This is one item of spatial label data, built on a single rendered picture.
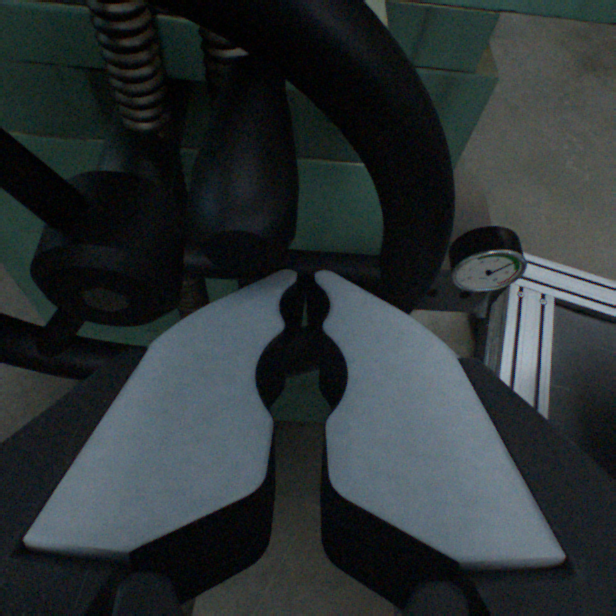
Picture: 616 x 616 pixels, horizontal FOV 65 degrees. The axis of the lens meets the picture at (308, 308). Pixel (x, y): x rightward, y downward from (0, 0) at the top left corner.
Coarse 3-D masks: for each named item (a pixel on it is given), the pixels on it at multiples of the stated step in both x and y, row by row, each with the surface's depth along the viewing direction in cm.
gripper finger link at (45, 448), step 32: (128, 352) 9; (96, 384) 8; (64, 416) 7; (96, 416) 7; (0, 448) 7; (32, 448) 7; (64, 448) 7; (0, 480) 6; (32, 480) 6; (0, 512) 6; (32, 512) 6; (0, 544) 6; (0, 576) 5; (32, 576) 5; (64, 576) 5; (96, 576) 5; (0, 608) 5; (32, 608) 5; (64, 608) 5; (96, 608) 5
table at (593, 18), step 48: (0, 0) 20; (48, 0) 20; (432, 0) 29; (480, 0) 29; (528, 0) 29; (576, 0) 29; (0, 48) 22; (48, 48) 22; (96, 48) 22; (192, 48) 22
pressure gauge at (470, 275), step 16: (464, 240) 42; (480, 240) 41; (496, 240) 40; (512, 240) 41; (464, 256) 41; (480, 256) 40; (496, 256) 41; (512, 256) 41; (464, 272) 43; (480, 272) 43; (496, 272) 43; (512, 272) 43; (464, 288) 45; (480, 288) 45; (496, 288) 45
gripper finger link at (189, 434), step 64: (192, 320) 10; (256, 320) 10; (128, 384) 8; (192, 384) 8; (256, 384) 8; (128, 448) 7; (192, 448) 7; (256, 448) 7; (64, 512) 6; (128, 512) 6; (192, 512) 6; (256, 512) 6; (192, 576) 6
